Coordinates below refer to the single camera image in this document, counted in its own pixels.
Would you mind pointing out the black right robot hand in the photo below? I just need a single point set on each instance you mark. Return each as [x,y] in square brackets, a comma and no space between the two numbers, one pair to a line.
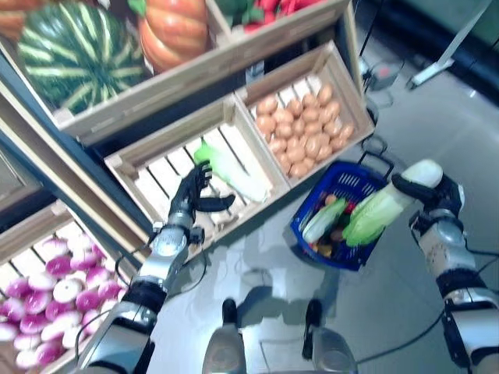
[448,195]

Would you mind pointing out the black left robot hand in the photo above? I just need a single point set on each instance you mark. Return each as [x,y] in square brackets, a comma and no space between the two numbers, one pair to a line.
[187,196]

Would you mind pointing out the green and white napa cabbage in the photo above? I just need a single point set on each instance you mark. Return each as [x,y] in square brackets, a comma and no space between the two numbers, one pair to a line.
[241,175]
[374,214]
[323,220]

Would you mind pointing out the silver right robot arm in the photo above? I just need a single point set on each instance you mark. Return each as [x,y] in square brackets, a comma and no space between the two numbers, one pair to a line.
[448,253]

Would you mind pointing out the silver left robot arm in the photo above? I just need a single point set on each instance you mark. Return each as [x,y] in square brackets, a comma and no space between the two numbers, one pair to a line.
[167,249]

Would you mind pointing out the blue plastic shopping basket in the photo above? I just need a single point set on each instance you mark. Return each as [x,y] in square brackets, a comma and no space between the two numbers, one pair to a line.
[351,262]

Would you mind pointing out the wooden cabbage crate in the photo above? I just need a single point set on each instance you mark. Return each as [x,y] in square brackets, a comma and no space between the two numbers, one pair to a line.
[175,142]

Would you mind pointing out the red bell pepper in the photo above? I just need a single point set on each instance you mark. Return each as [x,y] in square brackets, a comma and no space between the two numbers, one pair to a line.
[349,206]

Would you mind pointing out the purple white turnip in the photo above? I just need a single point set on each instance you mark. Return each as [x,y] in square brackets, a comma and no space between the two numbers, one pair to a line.
[80,243]
[97,276]
[83,261]
[58,267]
[54,248]
[97,251]
[67,291]

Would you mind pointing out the brown potato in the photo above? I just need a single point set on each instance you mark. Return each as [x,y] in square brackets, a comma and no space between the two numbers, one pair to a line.
[266,123]
[299,170]
[347,131]
[324,94]
[267,105]

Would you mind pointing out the wooden pumpkin crate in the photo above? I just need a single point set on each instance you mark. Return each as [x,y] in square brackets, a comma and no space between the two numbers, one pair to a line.
[156,87]

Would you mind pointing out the round orange fruit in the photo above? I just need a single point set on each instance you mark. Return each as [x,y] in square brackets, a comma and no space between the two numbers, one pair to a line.
[330,199]

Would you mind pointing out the black left robot foot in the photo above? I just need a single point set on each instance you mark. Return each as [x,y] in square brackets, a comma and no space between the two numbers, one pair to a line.
[230,311]

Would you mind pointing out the black robot foot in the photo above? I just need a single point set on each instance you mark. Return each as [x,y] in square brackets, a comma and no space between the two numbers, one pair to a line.
[313,315]
[230,311]

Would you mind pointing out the yellow orange fruit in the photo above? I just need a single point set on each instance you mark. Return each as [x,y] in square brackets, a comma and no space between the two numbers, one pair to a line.
[323,248]

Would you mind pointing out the grey box red button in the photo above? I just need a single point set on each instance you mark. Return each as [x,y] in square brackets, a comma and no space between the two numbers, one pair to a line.
[384,75]

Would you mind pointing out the silver left robot leg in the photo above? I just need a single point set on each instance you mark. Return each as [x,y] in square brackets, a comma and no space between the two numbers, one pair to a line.
[222,352]

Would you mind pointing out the silver robot leg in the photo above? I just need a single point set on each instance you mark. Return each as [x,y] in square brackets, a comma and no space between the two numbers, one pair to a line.
[222,352]
[335,354]

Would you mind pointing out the wooden turnip crate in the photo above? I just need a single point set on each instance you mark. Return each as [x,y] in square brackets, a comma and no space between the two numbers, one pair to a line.
[27,233]

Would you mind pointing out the wooden potato crate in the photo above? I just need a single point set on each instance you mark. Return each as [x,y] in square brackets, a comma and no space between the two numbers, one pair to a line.
[296,74]

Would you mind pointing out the small orange pumpkin green stem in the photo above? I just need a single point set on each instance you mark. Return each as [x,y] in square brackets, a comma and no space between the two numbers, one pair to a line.
[175,31]

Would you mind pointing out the black right robot foot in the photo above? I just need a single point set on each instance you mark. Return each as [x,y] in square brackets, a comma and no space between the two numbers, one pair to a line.
[313,315]

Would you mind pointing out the green striped pumpkin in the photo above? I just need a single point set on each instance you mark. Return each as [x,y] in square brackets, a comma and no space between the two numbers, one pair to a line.
[78,58]

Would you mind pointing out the silver right robot leg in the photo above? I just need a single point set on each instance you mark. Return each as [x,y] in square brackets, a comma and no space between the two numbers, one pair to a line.
[335,354]

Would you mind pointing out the wooden carrot crate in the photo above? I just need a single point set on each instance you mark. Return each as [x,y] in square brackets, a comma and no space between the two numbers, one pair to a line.
[296,27]

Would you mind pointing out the large orange striped pumpkin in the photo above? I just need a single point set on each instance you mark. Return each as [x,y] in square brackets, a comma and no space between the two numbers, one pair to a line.
[11,23]

